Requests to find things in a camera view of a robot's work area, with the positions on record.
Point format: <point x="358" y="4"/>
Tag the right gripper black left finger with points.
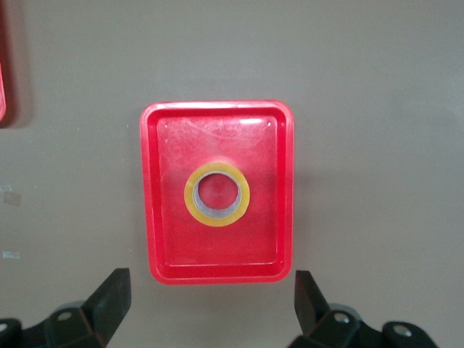
<point x="105" y="311"/>

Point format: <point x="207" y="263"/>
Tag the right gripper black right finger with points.
<point x="311" y="315"/>

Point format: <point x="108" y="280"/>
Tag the brownish tape piece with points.
<point x="12" y="198"/>

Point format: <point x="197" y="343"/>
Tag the red plastic tray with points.
<point x="174" y="235"/>
<point x="1" y="90"/>

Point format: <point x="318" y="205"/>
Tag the yellow tape roll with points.
<point x="217" y="222"/>

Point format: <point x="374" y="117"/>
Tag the clear tape piece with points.
<point x="11" y="254"/>

